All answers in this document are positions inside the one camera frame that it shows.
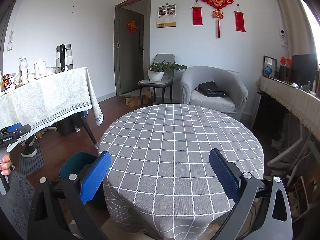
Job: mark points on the potted plant in white pot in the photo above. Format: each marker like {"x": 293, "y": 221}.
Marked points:
{"x": 155, "y": 75}

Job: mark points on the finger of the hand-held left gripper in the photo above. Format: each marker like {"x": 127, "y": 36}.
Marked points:
{"x": 25, "y": 129}
{"x": 12, "y": 127}

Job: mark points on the beige fringed cloth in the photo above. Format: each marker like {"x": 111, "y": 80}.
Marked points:
{"x": 292, "y": 100}

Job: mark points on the black monitor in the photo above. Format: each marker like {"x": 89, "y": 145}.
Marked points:
{"x": 303, "y": 68}

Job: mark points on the grey chair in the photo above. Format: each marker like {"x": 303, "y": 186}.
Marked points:
{"x": 165, "y": 58}

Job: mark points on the white lidded mug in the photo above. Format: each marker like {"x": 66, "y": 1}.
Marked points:
{"x": 40, "y": 70}

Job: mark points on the dark wooden table leg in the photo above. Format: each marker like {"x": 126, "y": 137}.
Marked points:
{"x": 88, "y": 130}

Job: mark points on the brown wooden box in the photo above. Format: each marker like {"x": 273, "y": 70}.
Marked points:
{"x": 285, "y": 73}

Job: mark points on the pale green patterned tablecloth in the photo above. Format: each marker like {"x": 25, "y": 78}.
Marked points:
{"x": 50, "y": 97}

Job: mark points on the grey armchair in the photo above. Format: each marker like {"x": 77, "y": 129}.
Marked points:
{"x": 187, "y": 85}

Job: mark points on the wall calendar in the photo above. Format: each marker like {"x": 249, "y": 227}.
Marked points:
{"x": 166, "y": 16}

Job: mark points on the grey rug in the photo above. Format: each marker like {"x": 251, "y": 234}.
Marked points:
{"x": 17, "y": 200}

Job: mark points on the black cabinet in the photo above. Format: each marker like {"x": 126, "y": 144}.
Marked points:
{"x": 268, "y": 112}

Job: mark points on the white desk frame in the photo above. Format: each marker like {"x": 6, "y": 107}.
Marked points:
{"x": 287, "y": 155}

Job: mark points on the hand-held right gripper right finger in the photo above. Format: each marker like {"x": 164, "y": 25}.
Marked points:
{"x": 225, "y": 177}

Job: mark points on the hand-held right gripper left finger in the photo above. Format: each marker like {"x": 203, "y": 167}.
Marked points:
{"x": 96, "y": 177}

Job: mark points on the blue shoe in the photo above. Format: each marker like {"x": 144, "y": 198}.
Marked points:
{"x": 85, "y": 113}

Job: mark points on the white striped shoe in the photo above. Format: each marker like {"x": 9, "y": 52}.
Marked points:
{"x": 77, "y": 129}

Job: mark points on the small blue globe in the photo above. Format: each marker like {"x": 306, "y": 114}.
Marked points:
{"x": 268, "y": 70}

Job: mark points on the white security camera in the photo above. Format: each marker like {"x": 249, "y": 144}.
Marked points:
{"x": 282, "y": 34}

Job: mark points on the black white-soled shoe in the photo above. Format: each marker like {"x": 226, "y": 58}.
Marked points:
{"x": 28, "y": 152}

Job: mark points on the black handbag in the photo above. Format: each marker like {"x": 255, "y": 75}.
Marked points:
{"x": 212, "y": 88}

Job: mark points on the small red flags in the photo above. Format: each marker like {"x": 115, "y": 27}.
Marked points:
{"x": 286, "y": 60}

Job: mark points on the grey door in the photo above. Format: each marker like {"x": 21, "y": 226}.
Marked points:
{"x": 131, "y": 62}

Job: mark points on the dark picture frame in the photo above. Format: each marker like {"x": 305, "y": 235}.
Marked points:
{"x": 273, "y": 61}

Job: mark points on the black bag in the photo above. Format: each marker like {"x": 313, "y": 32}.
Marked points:
{"x": 66, "y": 126}

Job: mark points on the grey checked tablecloth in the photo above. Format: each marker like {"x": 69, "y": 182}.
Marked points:
{"x": 180, "y": 155}

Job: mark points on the steel electric kettle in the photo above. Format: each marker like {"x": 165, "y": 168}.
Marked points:
{"x": 64, "y": 60}

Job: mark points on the cardboard box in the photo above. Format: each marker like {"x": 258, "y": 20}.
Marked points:
{"x": 133, "y": 101}

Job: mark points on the red wall scroll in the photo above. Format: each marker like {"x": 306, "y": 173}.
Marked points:
{"x": 240, "y": 20}
{"x": 196, "y": 15}

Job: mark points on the red door decoration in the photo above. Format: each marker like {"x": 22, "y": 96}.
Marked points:
{"x": 132, "y": 26}

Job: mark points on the person's left hand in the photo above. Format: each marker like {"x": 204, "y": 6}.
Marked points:
{"x": 6, "y": 165}

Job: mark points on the small white cup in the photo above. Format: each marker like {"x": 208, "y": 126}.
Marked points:
{"x": 31, "y": 78}

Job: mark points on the clear plastic bottle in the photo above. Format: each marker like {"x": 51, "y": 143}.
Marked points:
{"x": 24, "y": 71}

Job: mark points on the dark ribbed floor mat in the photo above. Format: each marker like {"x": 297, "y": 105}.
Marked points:
{"x": 31, "y": 166}

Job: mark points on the teal bin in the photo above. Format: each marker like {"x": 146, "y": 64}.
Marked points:
{"x": 75, "y": 162}

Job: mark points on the silver round gadget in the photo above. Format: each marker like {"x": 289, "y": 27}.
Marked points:
{"x": 295, "y": 85}

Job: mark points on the slim white bottle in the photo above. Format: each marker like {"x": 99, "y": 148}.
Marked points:
{"x": 314, "y": 86}

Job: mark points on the beige curtain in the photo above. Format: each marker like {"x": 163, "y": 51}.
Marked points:
{"x": 295, "y": 17}

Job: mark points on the red jar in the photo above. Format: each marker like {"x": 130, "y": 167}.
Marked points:
{"x": 8, "y": 81}

